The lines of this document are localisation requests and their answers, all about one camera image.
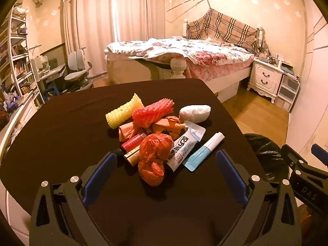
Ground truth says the white bookshelf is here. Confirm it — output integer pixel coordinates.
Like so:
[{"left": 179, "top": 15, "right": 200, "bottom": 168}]
[{"left": 0, "top": 2, "right": 44, "bottom": 123}]

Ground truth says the grey desk chair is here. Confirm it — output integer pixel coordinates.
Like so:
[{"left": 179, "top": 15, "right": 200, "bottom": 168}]
[{"left": 64, "top": 47, "right": 94, "bottom": 91}]

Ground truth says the blue white glue tube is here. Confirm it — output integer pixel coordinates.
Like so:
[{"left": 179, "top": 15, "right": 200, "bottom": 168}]
[{"left": 182, "top": 132, "right": 225, "bottom": 172}]

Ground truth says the red foam fruit net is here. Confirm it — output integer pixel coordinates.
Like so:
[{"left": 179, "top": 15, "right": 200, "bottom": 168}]
[{"left": 132, "top": 98, "right": 175, "bottom": 129}]

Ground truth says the orange plastic bag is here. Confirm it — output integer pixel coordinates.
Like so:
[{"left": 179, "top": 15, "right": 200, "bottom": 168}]
[{"left": 138, "top": 133, "right": 175, "bottom": 187}]

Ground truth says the orange paper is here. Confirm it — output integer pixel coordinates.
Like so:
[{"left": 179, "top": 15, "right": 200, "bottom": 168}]
[
  {"left": 152, "top": 116, "right": 186, "bottom": 139},
  {"left": 118, "top": 122, "right": 146, "bottom": 142}
]

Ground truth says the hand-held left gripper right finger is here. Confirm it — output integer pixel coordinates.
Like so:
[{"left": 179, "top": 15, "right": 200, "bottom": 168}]
[{"left": 215, "top": 149, "right": 301, "bottom": 246}]

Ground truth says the black trash bag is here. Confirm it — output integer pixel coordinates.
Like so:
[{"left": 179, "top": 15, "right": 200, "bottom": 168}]
[{"left": 243, "top": 133, "right": 291, "bottom": 183}]

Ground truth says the pink curtain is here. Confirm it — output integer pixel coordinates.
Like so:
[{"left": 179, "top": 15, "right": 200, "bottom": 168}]
[{"left": 63, "top": 0, "right": 166, "bottom": 76}]

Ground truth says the floral quilt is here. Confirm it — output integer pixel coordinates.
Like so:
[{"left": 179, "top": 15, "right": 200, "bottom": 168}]
[{"left": 106, "top": 38, "right": 254, "bottom": 79}]

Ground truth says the brown tube with black cap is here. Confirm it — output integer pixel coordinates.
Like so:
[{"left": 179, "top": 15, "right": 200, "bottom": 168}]
[{"left": 116, "top": 146, "right": 141, "bottom": 167}]

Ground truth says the plaid blanket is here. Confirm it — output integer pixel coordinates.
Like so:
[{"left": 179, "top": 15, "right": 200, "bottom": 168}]
[{"left": 187, "top": 8, "right": 263, "bottom": 50}]

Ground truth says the white study desk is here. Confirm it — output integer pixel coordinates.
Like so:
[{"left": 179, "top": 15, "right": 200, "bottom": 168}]
[{"left": 31, "top": 64, "right": 67, "bottom": 100}]

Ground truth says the white bed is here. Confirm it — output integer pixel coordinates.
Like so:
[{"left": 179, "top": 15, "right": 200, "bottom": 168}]
[{"left": 104, "top": 18, "right": 264, "bottom": 103}]

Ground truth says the yellow foam fruit net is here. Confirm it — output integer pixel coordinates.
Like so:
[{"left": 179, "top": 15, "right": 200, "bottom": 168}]
[{"left": 106, "top": 93, "right": 144, "bottom": 129}]

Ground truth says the white nightstand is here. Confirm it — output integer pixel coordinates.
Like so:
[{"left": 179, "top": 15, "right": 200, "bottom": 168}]
[{"left": 247, "top": 56, "right": 285, "bottom": 104}]

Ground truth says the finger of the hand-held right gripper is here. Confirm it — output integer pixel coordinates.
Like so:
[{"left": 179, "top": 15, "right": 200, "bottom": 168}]
[
  {"left": 281, "top": 145, "right": 312, "bottom": 176},
  {"left": 311, "top": 144, "right": 328, "bottom": 163}
]

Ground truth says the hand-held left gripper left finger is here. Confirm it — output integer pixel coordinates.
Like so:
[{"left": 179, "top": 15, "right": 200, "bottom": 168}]
[{"left": 29, "top": 152, "right": 118, "bottom": 246}]

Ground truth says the red cylindrical bottle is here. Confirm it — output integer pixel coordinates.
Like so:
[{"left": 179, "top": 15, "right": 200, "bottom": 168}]
[{"left": 121, "top": 134, "right": 147, "bottom": 152}]

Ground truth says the white printed squeeze tube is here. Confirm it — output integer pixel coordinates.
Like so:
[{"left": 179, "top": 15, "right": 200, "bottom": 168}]
[{"left": 164, "top": 120, "right": 206, "bottom": 172}]

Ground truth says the plastic drawer unit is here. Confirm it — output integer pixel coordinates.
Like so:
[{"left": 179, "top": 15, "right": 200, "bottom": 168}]
[{"left": 274, "top": 73, "right": 300, "bottom": 113}]

